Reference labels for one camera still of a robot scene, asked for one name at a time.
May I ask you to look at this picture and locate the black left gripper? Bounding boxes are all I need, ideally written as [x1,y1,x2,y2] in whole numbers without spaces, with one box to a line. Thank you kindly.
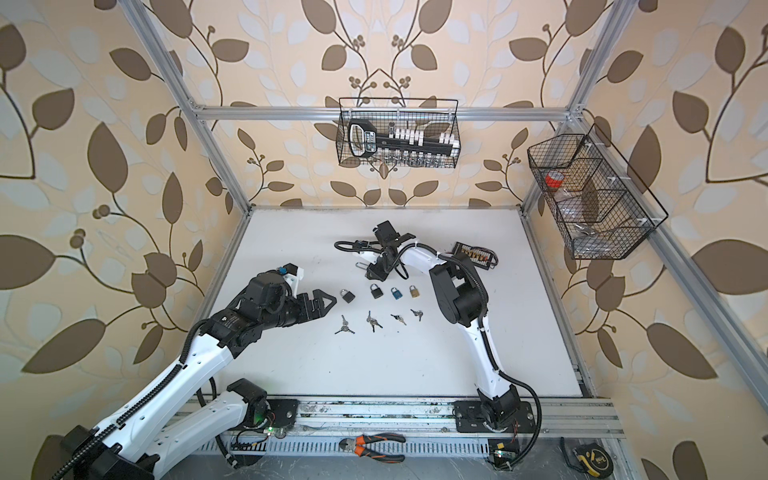
[259,289,338,332]

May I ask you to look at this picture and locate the black padlock shackle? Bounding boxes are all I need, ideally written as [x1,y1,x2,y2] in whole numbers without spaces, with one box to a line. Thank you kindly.
[340,289,355,303]

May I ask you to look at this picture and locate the black padlock keys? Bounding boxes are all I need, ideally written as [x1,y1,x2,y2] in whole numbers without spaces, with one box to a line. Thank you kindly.
[336,316,355,334]

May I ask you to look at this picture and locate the grey padlock keys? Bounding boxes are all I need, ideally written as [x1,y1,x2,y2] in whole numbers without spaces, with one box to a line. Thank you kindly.
[366,312,383,333]

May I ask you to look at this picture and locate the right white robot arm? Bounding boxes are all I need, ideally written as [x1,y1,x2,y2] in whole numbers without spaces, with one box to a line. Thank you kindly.
[334,221,543,438]

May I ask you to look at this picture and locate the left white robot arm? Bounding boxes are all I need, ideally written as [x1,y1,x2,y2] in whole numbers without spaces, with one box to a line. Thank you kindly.
[52,264,337,479]

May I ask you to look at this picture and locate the black parallel charging board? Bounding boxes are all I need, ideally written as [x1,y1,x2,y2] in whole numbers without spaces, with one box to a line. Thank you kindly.
[452,242,499,270]

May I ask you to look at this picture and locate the orange black pliers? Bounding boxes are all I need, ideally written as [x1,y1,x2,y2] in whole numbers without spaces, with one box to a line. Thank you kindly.
[338,432,408,464]

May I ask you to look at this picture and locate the yellow black tape measure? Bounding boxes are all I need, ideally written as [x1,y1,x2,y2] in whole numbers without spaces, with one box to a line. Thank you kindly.
[573,443,614,479]

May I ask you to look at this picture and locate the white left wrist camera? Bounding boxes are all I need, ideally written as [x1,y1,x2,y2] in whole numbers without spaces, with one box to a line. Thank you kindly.
[277,263,304,292]

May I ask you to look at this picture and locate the black socket holder rail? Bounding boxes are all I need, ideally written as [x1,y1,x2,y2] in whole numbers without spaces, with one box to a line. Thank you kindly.
[346,119,461,159]

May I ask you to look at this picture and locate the back wire basket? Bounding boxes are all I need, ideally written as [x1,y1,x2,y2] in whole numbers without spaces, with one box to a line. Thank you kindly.
[335,96,462,169]

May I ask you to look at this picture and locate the side wire basket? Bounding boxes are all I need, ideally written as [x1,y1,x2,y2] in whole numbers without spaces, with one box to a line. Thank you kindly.
[527,125,668,260]

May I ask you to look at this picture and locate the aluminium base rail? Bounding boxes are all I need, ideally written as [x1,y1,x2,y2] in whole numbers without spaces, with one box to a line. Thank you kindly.
[179,395,625,439]

